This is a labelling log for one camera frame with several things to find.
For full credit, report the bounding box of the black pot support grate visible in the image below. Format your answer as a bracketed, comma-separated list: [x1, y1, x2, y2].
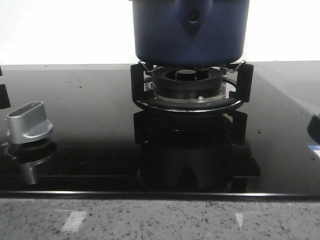
[130, 61, 254, 113]
[0, 83, 11, 110]

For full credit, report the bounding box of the dark blue cooking pot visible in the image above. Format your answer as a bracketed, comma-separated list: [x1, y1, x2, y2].
[131, 0, 250, 68]

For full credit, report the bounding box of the black right pot support grate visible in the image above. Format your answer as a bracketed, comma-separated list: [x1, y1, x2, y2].
[130, 61, 254, 113]

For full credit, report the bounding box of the black glass gas stove top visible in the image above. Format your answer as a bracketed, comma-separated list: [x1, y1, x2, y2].
[0, 61, 320, 201]

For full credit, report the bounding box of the black left pot support grate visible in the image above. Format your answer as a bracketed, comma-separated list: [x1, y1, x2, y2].
[0, 83, 11, 110]

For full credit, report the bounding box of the black right gas burner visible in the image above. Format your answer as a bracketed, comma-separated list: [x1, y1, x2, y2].
[152, 67, 223, 99]

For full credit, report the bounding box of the silver stove control knob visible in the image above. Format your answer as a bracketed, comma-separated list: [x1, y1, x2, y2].
[6, 101, 54, 144]

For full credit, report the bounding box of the blue sticker label on stove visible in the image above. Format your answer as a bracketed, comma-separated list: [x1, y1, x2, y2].
[308, 145, 320, 158]

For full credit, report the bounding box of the metal wire pot reducer ring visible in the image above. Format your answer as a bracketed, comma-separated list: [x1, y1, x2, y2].
[138, 59, 247, 75]

